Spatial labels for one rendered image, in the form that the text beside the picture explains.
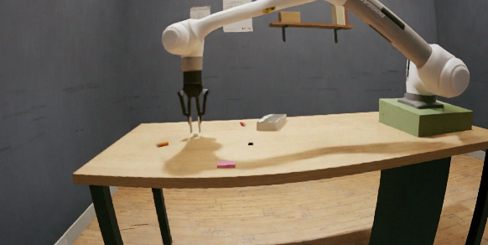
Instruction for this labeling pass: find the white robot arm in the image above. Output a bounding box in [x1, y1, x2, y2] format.
[162, 0, 470, 109]

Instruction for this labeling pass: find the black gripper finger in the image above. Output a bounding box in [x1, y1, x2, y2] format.
[177, 89, 192, 133]
[195, 88, 209, 133]

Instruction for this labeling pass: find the pink flat block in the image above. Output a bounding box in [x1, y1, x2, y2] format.
[217, 160, 236, 169]

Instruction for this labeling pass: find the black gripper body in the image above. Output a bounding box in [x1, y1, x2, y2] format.
[183, 70, 203, 97]

